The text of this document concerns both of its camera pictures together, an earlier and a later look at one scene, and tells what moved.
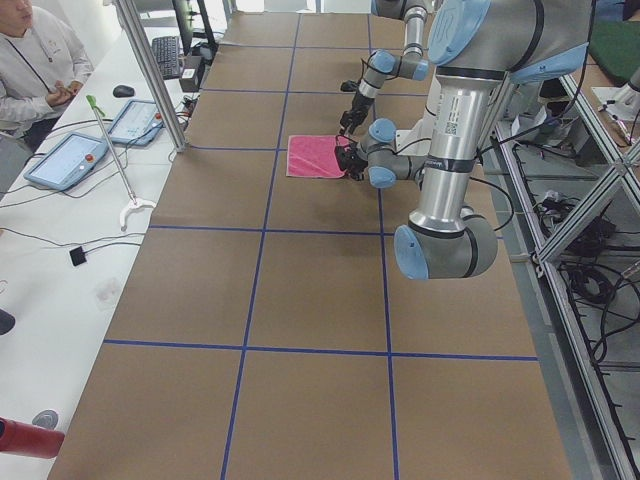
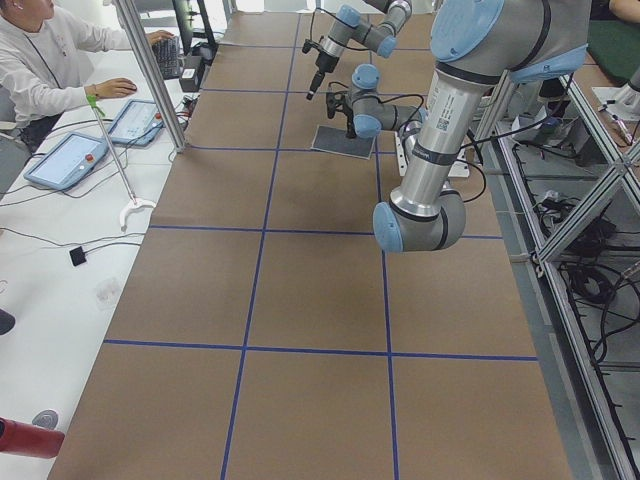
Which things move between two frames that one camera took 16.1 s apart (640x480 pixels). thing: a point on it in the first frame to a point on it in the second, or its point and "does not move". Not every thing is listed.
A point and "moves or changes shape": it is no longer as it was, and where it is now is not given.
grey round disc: (46, 418) does not move
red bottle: (29, 439) does not move
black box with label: (189, 80) does not move
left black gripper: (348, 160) to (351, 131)
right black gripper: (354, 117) to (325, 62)
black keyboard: (167, 52) does not move
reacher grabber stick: (132, 201) does not move
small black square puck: (78, 256) does not move
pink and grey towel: (314, 156) moves or changes shape
